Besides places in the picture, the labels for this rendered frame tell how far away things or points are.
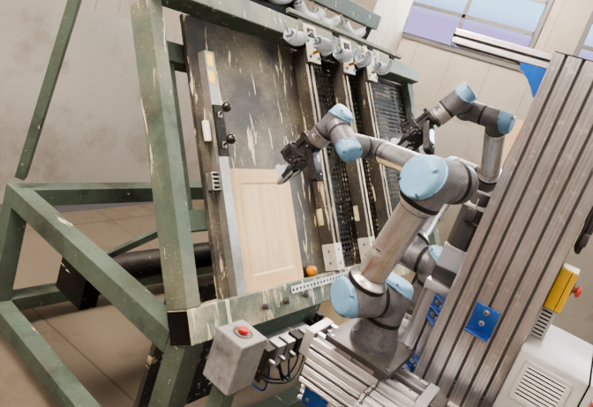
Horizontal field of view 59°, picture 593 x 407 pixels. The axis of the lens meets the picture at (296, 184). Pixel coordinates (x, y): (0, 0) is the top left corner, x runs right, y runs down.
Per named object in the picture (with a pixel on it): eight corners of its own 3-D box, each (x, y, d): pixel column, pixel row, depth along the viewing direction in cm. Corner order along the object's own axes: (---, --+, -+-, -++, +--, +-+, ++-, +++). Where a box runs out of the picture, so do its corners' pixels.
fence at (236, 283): (229, 297, 195) (237, 296, 193) (197, 53, 205) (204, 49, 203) (239, 294, 199) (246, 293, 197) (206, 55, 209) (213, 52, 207)
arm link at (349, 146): (376, 150, 165) (363, 126, 171) (349, 144, 158) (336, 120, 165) (362, 167, 169) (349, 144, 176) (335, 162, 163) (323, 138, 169)
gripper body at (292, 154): (290, 154, 187) (312, 131, 181) (303, 172, 184) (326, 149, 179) (278, 153, 180) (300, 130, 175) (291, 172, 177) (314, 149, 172)
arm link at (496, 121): (493, 207, 215) (506, 128, 177) (469, 197, 221) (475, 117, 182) (506, 188, 219) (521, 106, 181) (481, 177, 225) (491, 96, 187)
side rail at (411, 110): (420, 246, 349) (436, 244, 342) (393, 86, 360) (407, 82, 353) (425, 245, 355) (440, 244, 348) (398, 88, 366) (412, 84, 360)
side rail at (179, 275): (166, 311, 179) (187, 309, 172) (129, 5, 190) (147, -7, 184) (179, 307, 184) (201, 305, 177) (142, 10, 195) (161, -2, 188)
